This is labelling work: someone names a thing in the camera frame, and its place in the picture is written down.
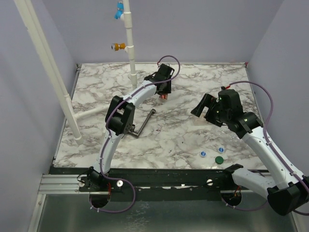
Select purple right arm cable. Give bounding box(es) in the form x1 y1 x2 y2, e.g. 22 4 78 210
225 81 309 216

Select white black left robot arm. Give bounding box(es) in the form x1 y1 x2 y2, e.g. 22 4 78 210
86 64 175 191

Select green bottle cap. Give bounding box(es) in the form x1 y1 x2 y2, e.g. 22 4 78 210
215 156 224 164

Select clear plastic bottle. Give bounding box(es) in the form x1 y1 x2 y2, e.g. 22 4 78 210
216 127 246 149

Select clear bottle green white label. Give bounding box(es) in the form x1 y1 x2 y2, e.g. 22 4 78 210
193 117 208 126

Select clear bottle red label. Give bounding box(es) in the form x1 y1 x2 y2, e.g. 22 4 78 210
159 94 168 102

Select white pvc pipe frame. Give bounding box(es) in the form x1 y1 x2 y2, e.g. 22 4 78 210
15 0 137 145

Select blue white cap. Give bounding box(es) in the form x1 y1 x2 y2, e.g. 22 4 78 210
200 151 207 158
218 147 225 153

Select grey metal crank handle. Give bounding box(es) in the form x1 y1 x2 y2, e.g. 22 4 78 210
128 109 156 138

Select blue white cap right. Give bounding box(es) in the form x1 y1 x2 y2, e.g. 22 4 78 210
218 147 225 153

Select blue pipe valve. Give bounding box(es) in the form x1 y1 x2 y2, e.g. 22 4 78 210
114 0 124 19

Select blue white cap left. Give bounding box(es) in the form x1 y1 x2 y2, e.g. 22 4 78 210
200 151 207 158

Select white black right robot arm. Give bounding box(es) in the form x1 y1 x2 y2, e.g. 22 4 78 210
191 89 309 216

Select aluminium extrusion rail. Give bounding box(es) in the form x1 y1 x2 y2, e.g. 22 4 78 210
26 64 82 232

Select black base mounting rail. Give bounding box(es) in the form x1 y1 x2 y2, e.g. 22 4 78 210
78 163 253 203

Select orange pipe nozzle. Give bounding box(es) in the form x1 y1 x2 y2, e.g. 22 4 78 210
111 43 126 51

